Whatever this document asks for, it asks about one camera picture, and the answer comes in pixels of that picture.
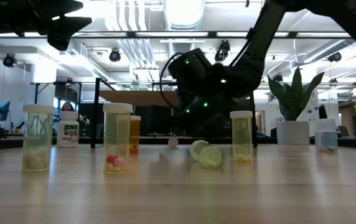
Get white aspirin bottle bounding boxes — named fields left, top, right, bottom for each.
left=56, top=111, right=80, bottom=148

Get wooden shelf black metal frame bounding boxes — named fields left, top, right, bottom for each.
left=90, top=77, right=258, bottom=149

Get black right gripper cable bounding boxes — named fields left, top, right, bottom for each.
left=159, top=52, right=182, bottom=108

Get yellow pill bottle white cap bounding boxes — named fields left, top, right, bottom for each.
left=230, top=110, right=254, bottom=163

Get yellow-green bottle red pills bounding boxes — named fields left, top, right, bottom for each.
left=102, top=103, right=134, bottom=174

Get snake plant in white pot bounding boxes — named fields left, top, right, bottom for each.
left=267, top=67, right=326, bottom=146

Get yellow-green bottle yellow pills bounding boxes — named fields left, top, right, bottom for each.
left=190, top=139, right=223, bottom=170

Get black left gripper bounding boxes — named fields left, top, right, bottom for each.
left=6, top=0, right=93, bottom=52

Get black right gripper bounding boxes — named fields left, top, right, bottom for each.
left=167, top=48, right=238, bottom=138

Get person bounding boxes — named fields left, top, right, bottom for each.
left=60, top=101, right=91, bottom=138

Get black ceiling spotlight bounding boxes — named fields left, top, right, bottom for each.
left=214, top=39, right=231, bottom=62
left=2, top=53, right=17, bottom=68
left=327, top=51, right=342, bottom=63
left=108, top=49, right=122, bottom=63

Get yellow-green bottle white pills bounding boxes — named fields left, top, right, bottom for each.
left=22, top=104, right=56, bottom=172

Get clear blue-tinted pill bottle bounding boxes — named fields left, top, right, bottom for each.
left=314, top=118, right=339, bottom=154

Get blue-screen monitor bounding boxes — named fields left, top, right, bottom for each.
left=0, top=101, right=11, bottom=123

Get silver ceiling duct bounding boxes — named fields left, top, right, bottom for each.
left=162, top=0, right=206, bottom=31

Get black aluminium rig frame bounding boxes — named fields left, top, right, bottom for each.
left=0, top=30, right=356, bottom=149

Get orange pill bottle white cap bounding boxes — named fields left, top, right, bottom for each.
left=129, top=115, right=142, bottom=156

